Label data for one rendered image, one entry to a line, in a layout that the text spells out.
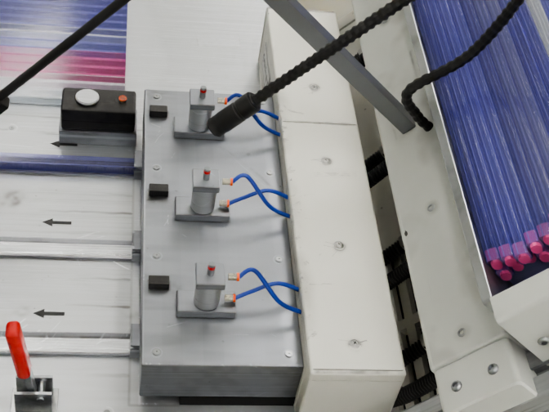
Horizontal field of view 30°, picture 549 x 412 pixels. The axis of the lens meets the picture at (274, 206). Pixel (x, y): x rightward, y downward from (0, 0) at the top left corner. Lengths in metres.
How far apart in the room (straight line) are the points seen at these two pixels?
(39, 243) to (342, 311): 0.31
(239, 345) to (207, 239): 0.12
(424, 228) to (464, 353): 0.13
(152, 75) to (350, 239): 0.36
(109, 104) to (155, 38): 0.18
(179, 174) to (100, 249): 0.10
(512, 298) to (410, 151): 0.24
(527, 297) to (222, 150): 0.39
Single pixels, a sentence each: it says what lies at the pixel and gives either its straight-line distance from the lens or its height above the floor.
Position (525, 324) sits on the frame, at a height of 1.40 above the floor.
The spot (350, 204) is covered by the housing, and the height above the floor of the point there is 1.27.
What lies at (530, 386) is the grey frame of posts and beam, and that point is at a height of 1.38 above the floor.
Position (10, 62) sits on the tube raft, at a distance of 1.18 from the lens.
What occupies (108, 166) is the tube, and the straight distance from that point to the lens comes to 1.06.
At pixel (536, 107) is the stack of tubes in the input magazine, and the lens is 0.86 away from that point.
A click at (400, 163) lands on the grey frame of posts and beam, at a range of 0.95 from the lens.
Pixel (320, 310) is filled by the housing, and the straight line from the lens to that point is 0.87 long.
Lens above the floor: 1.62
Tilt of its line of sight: 25 degrees down
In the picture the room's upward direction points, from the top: 59 degrees clockwise
